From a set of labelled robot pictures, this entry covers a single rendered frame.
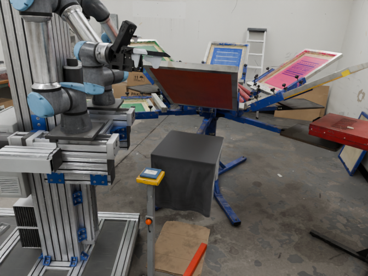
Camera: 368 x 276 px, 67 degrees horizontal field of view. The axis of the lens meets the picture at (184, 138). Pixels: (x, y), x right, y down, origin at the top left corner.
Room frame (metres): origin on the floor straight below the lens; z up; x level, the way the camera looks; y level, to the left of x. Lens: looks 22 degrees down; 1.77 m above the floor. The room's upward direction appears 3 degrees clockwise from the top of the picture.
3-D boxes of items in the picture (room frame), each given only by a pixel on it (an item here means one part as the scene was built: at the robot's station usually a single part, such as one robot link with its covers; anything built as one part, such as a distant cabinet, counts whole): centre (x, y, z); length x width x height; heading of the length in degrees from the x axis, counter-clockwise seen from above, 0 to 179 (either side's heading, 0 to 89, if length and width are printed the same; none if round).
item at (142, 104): (2.68, 0.57, 1.05); 1.08 x 0.61 x 0.23; 107
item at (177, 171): (1.64, 0.00, 0.74); 0.45 x 0.03 x 0.43; 77
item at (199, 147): (1.86, -0.05, 0.95); 0.48 x 0.44 x 0.01; 167
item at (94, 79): (1.08, 0.35, 1.56); 0.11 x 0.08 x 0.11; 155
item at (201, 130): (2.34, -0.16, 0.89); 1.24 x 0.06 x 0.06; 167
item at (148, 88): (3.41, 0.19, 0.91); 1.34 x 0.40 x 0.08; 47
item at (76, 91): (1.29, 0.55, 1.42); 0.13 x 0.12 x 0.14; 155
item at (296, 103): (3.15, -0.94, 0.91); 1.34 x 0.40 x 0.08; 107
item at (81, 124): (1.30, 0.54, 1.31); 0.15 x 0.15 x 0.10
